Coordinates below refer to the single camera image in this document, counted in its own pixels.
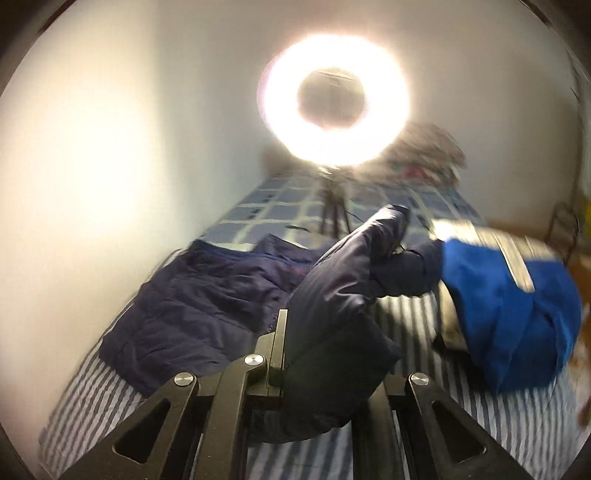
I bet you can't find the black metal clothes rack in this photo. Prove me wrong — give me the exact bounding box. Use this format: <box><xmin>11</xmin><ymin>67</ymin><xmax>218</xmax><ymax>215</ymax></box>
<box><xmin>546</xmin><ymin>200</ymin><xmax>583</xmax><ymax>266</ymax></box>

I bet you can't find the white ring light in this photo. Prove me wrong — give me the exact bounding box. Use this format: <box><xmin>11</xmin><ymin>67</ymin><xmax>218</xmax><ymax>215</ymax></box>
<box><xmin>256</xmin><ymin>33</ymin><xmax>411</xmax><ymax>167</ymax></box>

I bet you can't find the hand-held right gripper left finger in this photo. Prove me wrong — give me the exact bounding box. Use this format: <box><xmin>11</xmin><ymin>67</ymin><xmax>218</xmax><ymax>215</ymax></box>
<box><xmin>60</xmin><ymin>309</ymin><xmax>289</xmax><ymax>480</ymax></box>

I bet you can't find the black tripod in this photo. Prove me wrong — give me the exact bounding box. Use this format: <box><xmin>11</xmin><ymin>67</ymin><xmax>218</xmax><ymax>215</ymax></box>
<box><xmin>316</xmin><ymin>166</ymin><xmax>352</xmax><ymax>238</ymax></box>

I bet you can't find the navy puffer jacket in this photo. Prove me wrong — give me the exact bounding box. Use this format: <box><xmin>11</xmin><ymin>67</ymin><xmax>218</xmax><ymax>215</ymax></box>
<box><xmin>99</xmin><ymin>204</ymin><xmax>444</xmax><ymax>444</ymax></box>

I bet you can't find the blue jacket with reflective strips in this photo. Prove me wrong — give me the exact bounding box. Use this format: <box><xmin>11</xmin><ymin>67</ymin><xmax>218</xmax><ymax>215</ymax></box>
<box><xmin>427</xmin><ymin>220</ymin><xmax>583</xmax><ymax>395</ymax></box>

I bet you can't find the folded floral quilt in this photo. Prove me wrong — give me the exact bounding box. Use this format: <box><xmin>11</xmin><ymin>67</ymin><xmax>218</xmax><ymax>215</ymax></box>
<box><xmin>383</xmin><ymin>122</ymin><xmax>467</xmax><ymax>185</ymax></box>

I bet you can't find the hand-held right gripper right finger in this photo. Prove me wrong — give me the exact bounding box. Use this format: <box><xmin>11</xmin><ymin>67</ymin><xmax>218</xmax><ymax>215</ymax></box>
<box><xmin>353</xmin><ymin>371</ymin><xmax>532</xmax><ymax>480</ymax></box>

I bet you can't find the blue checked bed sheet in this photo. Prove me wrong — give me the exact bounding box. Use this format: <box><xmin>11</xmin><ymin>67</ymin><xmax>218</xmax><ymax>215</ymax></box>
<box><xmin>203</xmin><ymin>168</ymin><xmax>488</xmax><ymax>252</ymax></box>

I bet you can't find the blue striped bed sheet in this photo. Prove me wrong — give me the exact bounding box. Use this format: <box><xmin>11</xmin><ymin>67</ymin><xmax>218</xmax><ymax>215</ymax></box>
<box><xmin>39</xmin><ymin>240</ymin><xmax>580</xmax><ymax>480</ymax></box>

